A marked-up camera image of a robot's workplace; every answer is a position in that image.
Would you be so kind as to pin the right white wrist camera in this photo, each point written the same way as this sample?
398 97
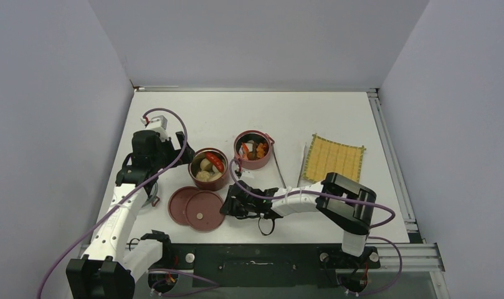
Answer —
244 174

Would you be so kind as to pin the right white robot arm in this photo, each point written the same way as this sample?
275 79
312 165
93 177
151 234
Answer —
345 202

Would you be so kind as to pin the red round lid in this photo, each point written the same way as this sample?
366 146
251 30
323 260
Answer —
177 203
202 211

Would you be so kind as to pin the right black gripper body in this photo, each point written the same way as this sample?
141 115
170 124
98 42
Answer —
236 207

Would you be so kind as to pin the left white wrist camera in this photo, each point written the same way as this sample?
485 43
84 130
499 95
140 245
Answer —
157 124

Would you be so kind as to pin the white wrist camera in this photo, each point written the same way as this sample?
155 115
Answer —
244 174
157 124

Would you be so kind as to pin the bamboo mat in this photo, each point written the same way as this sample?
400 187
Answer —
325 156

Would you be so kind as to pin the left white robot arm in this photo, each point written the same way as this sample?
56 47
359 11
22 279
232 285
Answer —
103 270

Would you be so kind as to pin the red sausage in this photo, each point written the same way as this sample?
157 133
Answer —
216 161

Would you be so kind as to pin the steel tongs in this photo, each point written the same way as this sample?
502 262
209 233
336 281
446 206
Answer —
290 162

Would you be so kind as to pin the aluminium rail frame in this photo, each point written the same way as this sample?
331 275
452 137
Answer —
214 118

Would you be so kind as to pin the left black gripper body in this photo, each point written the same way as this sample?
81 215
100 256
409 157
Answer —
167 155

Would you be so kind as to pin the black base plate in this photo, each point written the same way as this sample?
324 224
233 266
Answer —
267 265

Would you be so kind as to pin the orange food pieces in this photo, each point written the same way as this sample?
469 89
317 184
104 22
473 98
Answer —
260 150

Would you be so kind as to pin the glass lid with red clip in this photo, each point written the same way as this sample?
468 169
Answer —
151 191

